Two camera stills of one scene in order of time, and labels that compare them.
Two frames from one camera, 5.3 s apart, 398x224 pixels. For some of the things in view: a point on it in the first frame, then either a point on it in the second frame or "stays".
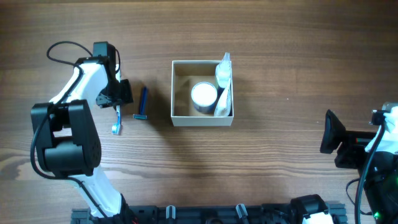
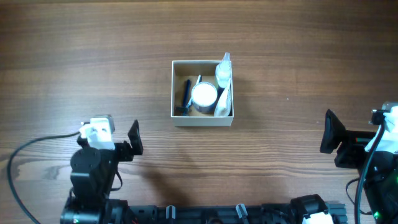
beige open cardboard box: x=185 y=74 stays
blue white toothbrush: x=115 y=128 → x=186 y=111
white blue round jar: x=203 y=96 stays
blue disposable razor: x=142 y=114 → x=183 y=109
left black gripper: x=117 y=98 → x=125 y=149
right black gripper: x=341 y=144 stays
